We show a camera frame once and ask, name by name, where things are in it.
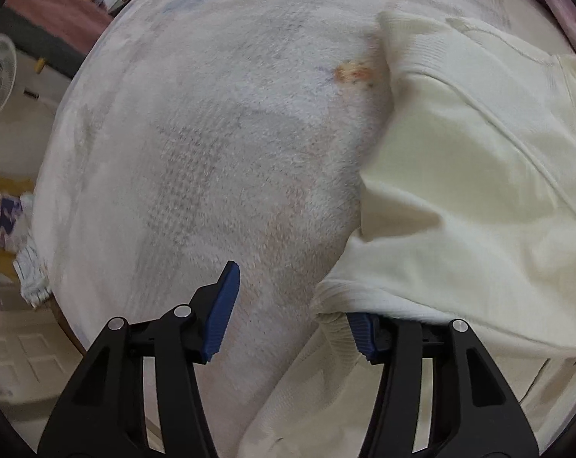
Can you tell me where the striped white cloth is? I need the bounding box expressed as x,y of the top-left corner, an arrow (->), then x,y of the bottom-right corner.
13,234 -> 52,308

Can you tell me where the printed bed blanket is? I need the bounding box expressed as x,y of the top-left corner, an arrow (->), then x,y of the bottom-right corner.
30,0 -> 576,454

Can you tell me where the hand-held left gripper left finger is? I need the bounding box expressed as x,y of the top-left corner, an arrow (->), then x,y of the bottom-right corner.
37,261 -> 241,458

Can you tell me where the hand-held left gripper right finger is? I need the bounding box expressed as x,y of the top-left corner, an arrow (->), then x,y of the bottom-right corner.
346,312 -> 541,458

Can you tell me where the printed white cloth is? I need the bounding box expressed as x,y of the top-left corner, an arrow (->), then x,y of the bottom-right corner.
0,190 -> 35,251

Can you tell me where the dark red cloth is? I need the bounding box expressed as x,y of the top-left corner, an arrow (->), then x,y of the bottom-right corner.
4,0 -> 114,58

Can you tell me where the white panelled cabinet door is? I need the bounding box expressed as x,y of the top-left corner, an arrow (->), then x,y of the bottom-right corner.
0,267 -> 86,421

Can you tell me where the wooden bed frame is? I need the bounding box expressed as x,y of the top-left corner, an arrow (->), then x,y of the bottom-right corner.
49,291 -> 88,356

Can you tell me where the cream sweater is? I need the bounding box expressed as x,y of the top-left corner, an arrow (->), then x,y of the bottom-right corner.
237,10 -> 576,458

